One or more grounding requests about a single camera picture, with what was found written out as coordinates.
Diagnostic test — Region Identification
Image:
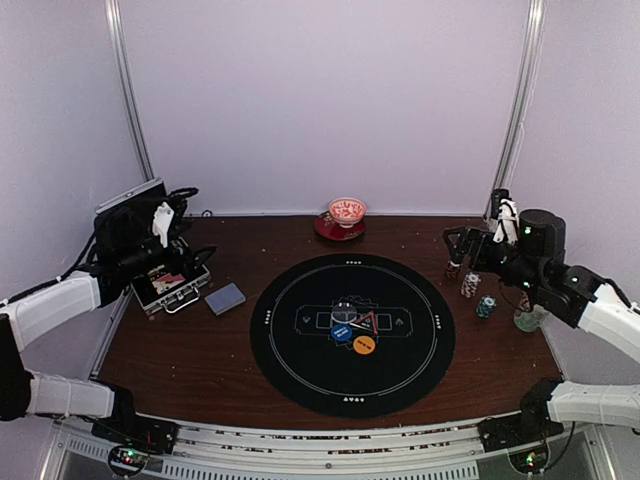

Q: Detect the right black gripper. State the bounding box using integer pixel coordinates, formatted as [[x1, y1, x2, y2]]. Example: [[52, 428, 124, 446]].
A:
[[443, 225, 544, 298]]

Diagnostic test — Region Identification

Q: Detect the blue cream poker chip stack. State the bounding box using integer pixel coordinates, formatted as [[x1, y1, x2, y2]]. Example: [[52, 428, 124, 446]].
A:
[[460, 271, 481, 299]]

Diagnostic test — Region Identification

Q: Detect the red black triangle marker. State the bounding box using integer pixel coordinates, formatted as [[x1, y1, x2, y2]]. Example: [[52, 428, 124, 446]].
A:
[[349, 311, 378, 335]]

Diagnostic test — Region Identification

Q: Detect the orange big blind button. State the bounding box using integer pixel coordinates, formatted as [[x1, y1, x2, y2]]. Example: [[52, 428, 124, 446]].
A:
[[352, 335, 376, 356]]

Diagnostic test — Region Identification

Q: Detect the blue small blind button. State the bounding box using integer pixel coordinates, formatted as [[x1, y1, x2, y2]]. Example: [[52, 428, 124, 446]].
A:
[[331, 324, 353, 342]]

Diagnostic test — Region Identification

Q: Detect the grey dealer button disc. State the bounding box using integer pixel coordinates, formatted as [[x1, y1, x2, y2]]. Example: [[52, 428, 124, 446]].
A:
[[331, 303, 358, 324]]

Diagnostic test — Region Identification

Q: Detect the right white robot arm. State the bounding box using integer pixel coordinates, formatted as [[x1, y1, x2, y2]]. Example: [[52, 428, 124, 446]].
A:
[[443, 189, 639, 442]]

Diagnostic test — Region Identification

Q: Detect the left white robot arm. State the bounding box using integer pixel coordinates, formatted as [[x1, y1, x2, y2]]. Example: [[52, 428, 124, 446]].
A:
[[1, 180, 216, 444]]

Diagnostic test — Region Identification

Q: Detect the orange black poker chip stack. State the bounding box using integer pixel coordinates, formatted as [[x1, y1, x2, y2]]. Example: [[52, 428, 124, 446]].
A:
[[445, 261, 461, 280]]

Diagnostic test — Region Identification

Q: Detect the aluminium poker case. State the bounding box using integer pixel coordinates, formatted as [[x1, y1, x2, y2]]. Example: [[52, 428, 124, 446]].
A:
[[88, 179, 210, 316]]

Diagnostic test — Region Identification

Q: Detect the grey playing card deck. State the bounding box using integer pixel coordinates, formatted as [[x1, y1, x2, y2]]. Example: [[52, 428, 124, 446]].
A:
[[205, 283, 246, 316]]

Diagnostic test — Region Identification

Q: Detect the green poker chip stack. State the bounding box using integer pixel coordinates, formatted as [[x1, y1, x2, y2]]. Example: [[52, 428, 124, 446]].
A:
[[476, 295, 497, 319]]

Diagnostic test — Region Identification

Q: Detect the red white patterned bowl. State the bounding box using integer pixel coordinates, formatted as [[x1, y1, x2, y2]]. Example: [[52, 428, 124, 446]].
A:
[[328, 197, 367, 228]]

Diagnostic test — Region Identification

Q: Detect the dark red saucer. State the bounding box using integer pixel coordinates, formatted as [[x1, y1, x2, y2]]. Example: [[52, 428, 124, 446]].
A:
[[314, 211, 365, 242]]

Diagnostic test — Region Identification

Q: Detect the black round poker mat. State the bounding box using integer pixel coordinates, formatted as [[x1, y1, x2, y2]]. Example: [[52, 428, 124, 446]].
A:
[[250, 254, 456, 419]]

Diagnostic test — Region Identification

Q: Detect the right aluminium frame post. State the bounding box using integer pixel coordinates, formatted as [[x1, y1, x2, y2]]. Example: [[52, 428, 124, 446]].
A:
[[491, 0, 546, 190]]

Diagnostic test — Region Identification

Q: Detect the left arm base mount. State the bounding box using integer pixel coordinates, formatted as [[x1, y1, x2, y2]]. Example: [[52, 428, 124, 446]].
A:
[[86, 415, 179, 479]]

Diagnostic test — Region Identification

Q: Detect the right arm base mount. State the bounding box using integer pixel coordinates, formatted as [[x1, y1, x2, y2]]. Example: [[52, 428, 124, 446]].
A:
[[477, 413, 564, 476]]

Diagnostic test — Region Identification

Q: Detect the front aluminium rail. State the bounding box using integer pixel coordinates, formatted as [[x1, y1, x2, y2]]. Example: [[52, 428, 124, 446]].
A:
[[37, 417, 619, 480]]

